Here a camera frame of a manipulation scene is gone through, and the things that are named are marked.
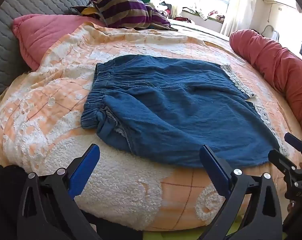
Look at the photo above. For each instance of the pile of mixed clothes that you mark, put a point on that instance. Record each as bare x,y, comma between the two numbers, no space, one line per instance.
162,5

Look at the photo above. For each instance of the orange and white fleece blanket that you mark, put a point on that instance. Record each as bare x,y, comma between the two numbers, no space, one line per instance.
53,100

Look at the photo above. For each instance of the pink pillow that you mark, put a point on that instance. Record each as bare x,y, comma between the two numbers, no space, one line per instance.
41,35

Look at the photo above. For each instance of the black and yellow cloth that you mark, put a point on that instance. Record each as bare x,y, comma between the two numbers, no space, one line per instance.
84,11

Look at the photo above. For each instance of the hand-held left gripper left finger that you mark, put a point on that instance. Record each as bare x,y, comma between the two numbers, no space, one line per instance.
85,166

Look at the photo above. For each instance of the blue pants with lace trim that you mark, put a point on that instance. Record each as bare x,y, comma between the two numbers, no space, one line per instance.
178,105

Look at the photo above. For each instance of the clothes on windowsill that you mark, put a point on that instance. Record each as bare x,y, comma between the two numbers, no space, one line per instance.
203,13

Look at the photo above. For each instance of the grey quilted headboard cover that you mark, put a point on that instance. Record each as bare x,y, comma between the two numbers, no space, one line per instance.
28,2

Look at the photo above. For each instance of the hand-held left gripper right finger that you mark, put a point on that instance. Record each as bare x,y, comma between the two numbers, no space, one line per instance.
215,170

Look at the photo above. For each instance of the purple striped cloth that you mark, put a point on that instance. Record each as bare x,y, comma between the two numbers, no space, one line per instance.
126,12

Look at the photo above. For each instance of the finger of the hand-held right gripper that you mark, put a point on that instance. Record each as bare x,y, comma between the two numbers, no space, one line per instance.
294,141
281,158

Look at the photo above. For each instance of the pale bed sheet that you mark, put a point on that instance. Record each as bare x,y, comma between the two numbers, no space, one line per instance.
201,28

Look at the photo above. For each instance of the red rolled quilt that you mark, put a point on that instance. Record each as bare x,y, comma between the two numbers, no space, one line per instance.
271,55

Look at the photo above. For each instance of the white curtain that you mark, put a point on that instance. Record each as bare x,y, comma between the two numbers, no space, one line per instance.
241,7

